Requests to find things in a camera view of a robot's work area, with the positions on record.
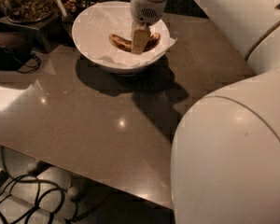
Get white paper liner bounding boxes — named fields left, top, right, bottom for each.
left=80, top=3, right=178, bottom=69

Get white table leg base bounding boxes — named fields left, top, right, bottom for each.
left=27, top=159, right=87, bottom=202

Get black floor cables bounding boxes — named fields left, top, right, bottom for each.
left=0, top=145, right=113, bottom=224

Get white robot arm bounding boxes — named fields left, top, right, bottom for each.
left=171, top=0, right=280, bottom=224

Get glass jar of nuts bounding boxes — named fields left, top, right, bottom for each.
left=0, top=0, right=53, bottom=23

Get white bowl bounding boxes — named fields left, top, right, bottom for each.
left=70, top=1, right=172, bottom=77

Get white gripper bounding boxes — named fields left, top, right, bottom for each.
left=130, top=0, right=167, bottom=54

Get black device with cable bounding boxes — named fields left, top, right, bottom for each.
left=0, top=32, right=41, bottom=74

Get dark wooden stand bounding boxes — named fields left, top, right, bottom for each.
left=0, top=12, right=73, bottom=53

